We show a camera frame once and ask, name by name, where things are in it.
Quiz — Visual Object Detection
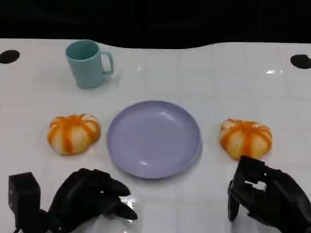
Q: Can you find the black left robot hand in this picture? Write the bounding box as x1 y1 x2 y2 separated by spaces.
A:
48 167 138 233

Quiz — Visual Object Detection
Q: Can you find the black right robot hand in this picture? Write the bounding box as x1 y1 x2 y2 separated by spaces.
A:
227 155 311 233

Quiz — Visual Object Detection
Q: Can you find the orange white toy bread roll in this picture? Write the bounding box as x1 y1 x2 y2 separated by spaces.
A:
218 118 273 161
47 113 102 156

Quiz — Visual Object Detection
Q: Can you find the lilac plate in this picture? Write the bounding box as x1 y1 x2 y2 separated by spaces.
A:
106 100 203 180

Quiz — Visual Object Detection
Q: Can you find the pale green mug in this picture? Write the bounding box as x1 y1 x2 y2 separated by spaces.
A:
65 40 114 89

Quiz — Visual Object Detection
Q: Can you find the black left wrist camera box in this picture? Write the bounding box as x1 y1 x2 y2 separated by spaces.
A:
8 172 41 230

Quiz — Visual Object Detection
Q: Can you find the black table cable hole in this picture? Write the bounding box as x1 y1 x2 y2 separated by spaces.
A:
0 50 21 65
290 54 311 69

